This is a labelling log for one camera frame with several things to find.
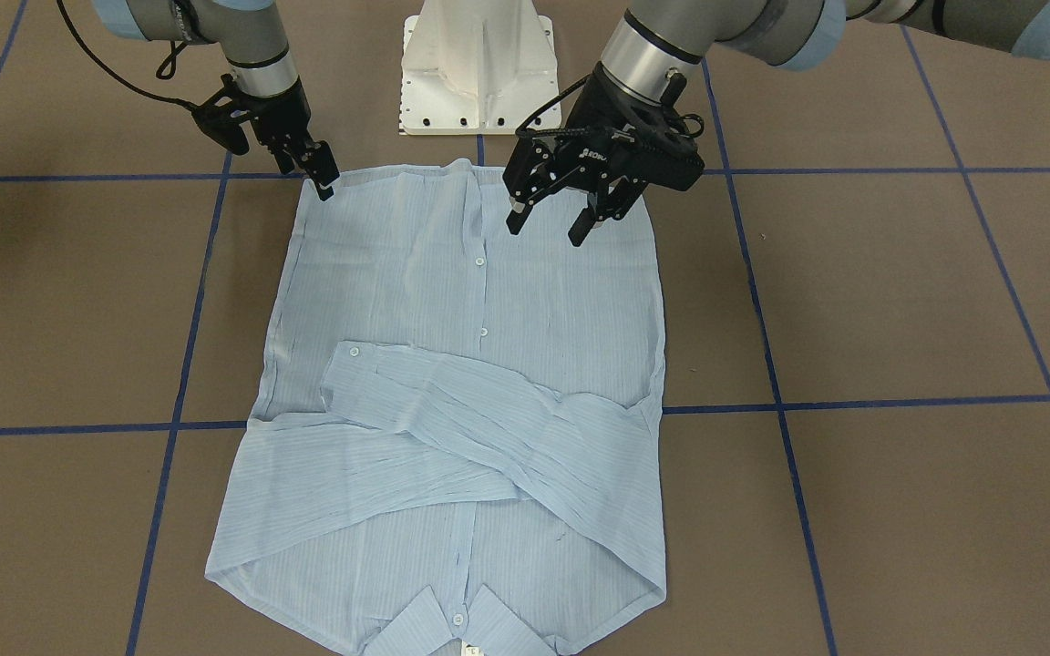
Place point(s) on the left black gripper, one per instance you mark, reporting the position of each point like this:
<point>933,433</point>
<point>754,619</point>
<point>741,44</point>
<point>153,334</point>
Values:
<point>582,153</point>

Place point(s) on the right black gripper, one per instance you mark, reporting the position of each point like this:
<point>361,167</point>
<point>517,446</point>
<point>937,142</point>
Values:
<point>277,113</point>

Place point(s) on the light blue button-up shirt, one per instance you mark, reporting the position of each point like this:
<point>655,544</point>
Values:
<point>455,439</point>

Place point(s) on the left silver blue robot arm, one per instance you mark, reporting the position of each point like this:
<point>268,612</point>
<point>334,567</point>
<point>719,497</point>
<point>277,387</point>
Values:
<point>653,36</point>

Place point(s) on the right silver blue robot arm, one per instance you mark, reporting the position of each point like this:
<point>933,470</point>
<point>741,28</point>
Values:
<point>261,92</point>

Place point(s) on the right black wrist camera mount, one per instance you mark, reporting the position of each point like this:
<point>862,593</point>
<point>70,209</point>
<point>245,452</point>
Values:
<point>222,116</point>

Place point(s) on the white camera mast base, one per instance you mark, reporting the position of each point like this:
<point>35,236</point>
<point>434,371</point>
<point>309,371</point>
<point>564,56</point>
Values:
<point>477,67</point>

